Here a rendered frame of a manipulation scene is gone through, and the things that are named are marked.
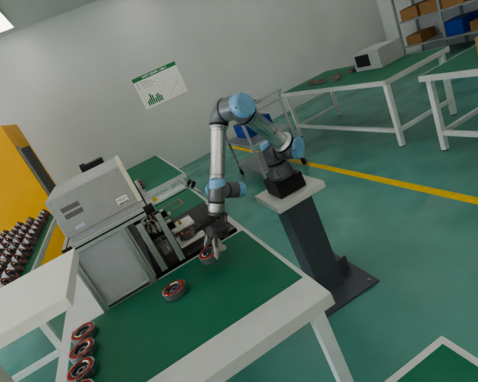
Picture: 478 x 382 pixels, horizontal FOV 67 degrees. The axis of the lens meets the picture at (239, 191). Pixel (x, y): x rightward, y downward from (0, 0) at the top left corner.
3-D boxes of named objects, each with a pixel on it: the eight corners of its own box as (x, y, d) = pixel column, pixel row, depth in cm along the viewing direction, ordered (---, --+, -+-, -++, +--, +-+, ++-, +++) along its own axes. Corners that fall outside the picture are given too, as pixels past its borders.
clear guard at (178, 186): (191, 184, 211) (187, 175, 209) (202, 192, 189) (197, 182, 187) (140, 211, 203) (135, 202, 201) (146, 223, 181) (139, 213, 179)
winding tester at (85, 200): (134, 184, 221) (117, 154, 214) (142, 199, 181) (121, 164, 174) (73, 216, 212) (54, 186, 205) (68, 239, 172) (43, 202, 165)
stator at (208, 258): (216, 245, 172) (212, 239, 170) (227, 252, 162) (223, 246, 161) (198, 261, 168) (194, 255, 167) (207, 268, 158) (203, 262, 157)
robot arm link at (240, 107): (289, 145, 206) (221, 92, 173) (310, 142, 195) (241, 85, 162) (284, 164, 203) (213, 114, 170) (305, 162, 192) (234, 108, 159)
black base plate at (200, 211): (204, 204, 249) (203, 201, 249) (237, 230, 191) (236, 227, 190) (143, 239, 238) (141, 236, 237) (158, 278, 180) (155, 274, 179)
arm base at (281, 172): (285, 167, 220) (280, 153, 217) (299, 170, 206) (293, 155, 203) (265, 179, 216) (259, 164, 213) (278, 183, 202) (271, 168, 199)
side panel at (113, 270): (155, 279, 180) (124, 226, 170) (156, 281, 178) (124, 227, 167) (104, 309, 174) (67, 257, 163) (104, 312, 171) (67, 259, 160)
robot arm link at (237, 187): (231, 181, 177) (214, 182, 170) (247, 180, 169) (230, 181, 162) (232, 197, 178) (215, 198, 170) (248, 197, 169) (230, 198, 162)
